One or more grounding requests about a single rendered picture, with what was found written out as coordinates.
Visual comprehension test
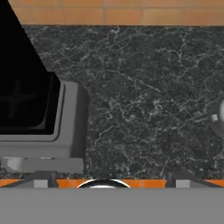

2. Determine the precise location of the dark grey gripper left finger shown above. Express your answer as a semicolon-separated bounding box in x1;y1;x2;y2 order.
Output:
10;171;59;188

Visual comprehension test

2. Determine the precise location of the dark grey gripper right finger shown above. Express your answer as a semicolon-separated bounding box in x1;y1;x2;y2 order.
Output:
165;170;217;188

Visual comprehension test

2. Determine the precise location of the grey round blender lid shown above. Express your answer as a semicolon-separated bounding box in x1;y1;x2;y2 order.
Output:
208;99;224;138

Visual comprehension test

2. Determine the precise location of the grey stove knob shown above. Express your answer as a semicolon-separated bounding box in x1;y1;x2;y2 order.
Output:
1;157;25;172

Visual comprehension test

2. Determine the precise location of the orange cupboard front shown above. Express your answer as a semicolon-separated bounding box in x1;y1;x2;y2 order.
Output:
0;178;224;188

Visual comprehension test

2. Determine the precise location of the grey stove with black hob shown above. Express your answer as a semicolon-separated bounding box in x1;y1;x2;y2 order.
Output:
0;71;90;173

